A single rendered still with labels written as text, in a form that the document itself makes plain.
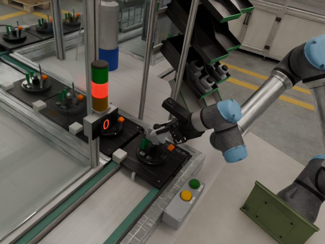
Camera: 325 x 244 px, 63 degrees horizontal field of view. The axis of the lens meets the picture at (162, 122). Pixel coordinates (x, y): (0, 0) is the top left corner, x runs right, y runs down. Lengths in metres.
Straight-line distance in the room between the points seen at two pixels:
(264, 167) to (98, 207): 0.83
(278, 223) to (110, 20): 1.42
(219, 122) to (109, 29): 1.16
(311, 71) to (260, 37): 4.07
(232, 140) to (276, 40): 4.22
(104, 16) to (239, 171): 1.19
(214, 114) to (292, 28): 4.17
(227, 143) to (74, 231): 0.58
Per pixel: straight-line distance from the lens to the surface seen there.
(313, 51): 0.93
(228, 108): 0.81
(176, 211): 0.99
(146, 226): 0.95
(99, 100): 0.84
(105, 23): 1.79
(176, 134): 0.96
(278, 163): 1.50
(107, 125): 0.91
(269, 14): 4.90
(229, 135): 0.84
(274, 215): 1.12
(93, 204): 1.04
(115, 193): 1.07
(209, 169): 1.30
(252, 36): 5.01
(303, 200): 1.09
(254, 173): 1.38
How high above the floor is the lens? 1.78
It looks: 38 degrees down
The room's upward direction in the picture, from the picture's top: 10 degrees clockwise
